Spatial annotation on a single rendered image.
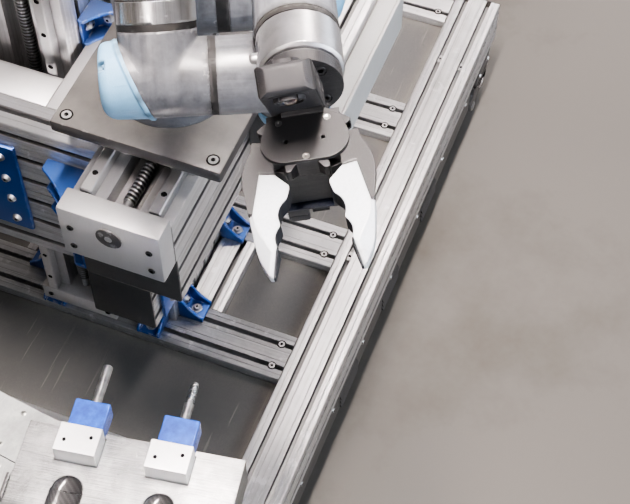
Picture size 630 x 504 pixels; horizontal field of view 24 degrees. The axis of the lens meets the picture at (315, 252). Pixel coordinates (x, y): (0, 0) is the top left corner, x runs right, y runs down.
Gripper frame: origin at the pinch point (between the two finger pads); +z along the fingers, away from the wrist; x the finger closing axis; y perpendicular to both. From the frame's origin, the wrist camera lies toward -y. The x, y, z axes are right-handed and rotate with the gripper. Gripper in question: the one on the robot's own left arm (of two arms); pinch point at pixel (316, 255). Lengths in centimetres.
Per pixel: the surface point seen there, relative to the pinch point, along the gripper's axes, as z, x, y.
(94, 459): -14, 32, 55
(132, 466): -14, 28, 57
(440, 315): -85, -11, 149
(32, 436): -19, 40, 55
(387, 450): -57, 2, 147
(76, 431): -17, 34, 53
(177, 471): -11, 22, 55
